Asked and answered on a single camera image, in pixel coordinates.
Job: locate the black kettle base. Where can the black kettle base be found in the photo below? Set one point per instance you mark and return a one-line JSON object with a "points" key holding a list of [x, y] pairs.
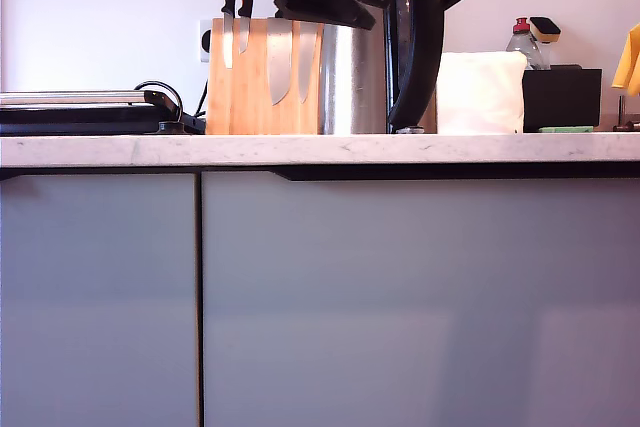
{"points": [[173, 128]]}

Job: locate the clear soap bottle red cap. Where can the clear soap bottle red cap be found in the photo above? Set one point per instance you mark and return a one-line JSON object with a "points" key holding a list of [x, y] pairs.
{"points": [[524, 49]]}

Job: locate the wooden knife block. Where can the wooden knife block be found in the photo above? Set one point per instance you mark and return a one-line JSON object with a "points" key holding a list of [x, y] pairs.
{"points": [[250, 97]]}

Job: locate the black sink caddy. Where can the black sink caddy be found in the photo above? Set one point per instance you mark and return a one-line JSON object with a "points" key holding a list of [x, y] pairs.
{"points": [[562, 102]]}

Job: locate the yellow banana bunch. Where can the yellow banana bunch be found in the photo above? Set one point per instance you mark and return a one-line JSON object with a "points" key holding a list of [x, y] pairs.
{"points": [[630, 64]]}

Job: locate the green sponge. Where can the green sponge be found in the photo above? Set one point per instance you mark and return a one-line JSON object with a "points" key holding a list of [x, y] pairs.
{"points": [[566, 129]]}

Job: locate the metal sink tap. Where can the metal sink tap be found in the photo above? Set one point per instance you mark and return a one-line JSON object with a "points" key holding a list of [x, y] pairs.
{"points": [[621, 112]]}

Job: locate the wide grey cabinet door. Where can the wide grey cabinet door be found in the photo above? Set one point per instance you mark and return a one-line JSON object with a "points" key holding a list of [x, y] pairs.
{"points": [[425, 297]]}

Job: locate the narrow grey cabinet door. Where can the narrow grey cabinet door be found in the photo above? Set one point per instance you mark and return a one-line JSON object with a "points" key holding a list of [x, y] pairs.
{"points": [[100, 297]]}

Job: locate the white wall socket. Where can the white wall socket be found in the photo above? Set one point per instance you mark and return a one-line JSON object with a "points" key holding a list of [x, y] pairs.
{"points": [[204, 54]]}

